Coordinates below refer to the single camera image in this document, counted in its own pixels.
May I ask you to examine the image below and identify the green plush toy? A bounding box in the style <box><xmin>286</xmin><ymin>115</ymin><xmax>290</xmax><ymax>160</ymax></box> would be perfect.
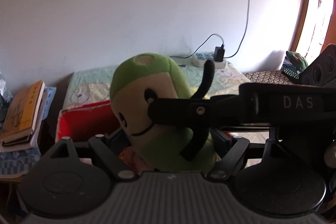
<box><xmin>110</xmin><ymin>61</ymin><xmax>219</xmax><ymax>173</ymax></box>

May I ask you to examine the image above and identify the red cardboard box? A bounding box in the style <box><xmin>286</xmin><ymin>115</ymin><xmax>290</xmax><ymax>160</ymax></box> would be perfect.
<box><xmin>55</xmin><ymin>100</ymin><xmax>120</xmax><ymax>141</ymax></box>

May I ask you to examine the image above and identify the brown patterned mat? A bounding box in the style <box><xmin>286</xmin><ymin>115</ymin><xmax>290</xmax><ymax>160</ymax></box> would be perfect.
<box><xmin>244</xmin><ymin>71</ymin><xmax>299</xmax><ymax>85</ymax></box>

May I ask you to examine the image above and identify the green patterned cloth item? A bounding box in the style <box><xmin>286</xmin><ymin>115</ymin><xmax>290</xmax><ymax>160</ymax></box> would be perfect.
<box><xmin>281</xmin><ymin>51</ymin><xmax>309</xmax><ymax>84</ymax></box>

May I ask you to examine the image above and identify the stack of books and papers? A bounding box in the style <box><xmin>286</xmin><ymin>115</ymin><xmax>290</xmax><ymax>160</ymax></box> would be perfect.
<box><xmin>1</xmin><ymin>86</ymin><xmax>56</xmax><ymax>180</ymax></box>

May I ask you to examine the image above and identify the yellow book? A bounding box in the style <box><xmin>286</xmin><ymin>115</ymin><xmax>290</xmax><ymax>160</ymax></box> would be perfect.
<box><xmin>1</xmin><ymin>80</ymin><xmax>45</xmax><ymax>143</ymax></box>

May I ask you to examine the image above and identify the white power strip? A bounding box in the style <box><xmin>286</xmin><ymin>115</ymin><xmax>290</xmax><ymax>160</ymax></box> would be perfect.
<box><xmin>191</xmin><ymin>54</ymin><xmax>228</xmax><ymax>69</ymax></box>

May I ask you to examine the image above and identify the black power adapter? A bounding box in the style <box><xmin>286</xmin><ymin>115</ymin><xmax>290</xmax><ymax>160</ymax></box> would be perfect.
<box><xmin>214</xmin><ymin>45</ymin><xmax>225</xmax><ymax>63</ymax></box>

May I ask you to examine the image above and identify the wooden window frame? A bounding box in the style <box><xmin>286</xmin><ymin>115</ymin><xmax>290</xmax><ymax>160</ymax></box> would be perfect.
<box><xmin>289</xmin><ymin>0</ymin><xmax>335</xmax><ymax>63</ymax></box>

